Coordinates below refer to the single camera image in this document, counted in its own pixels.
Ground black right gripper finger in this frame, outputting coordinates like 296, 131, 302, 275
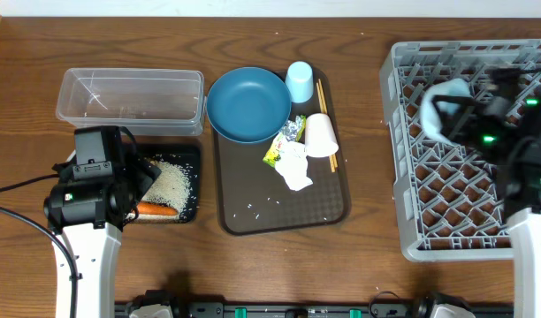
431, 95, 484, 109
438, 110, 484, 144

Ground light blue small bowl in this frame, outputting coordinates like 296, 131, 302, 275
419, 79, 471, 147

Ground orange carrot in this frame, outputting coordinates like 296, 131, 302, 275
137, 201, 178, 216

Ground dark blue bowl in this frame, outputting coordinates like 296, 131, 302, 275
206, 67, 292, 144

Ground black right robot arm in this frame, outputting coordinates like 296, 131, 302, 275
420, 68, 541, 318

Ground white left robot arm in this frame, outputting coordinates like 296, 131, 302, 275
43, 125, 161, 317

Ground grey dishwasher rack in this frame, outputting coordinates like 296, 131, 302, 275
379, 39, 541, 262

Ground spilled rice grains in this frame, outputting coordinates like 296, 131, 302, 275
140, 153, 200, 220

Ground black plastic tray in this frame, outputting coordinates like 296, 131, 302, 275
128, 141, 202, 224

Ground clear plastic bin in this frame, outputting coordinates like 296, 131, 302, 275
56, 68, 205, 137

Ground pink cup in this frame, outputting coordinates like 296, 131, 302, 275
305, 113, 339, 158

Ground light blue cup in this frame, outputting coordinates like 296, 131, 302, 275
285, 61, 314, 103

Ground foil snack wrapper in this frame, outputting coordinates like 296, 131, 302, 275
280, 115, 306, 142

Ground yellow green wrapper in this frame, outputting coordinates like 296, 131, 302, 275
263, 132, 288, 168

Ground brown serving tray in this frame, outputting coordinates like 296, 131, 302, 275
213, 71, 350, 235

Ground white crumpled napkin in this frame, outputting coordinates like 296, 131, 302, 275
275, 141, 313, 191

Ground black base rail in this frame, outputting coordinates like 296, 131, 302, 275
114, 291, 514, 318

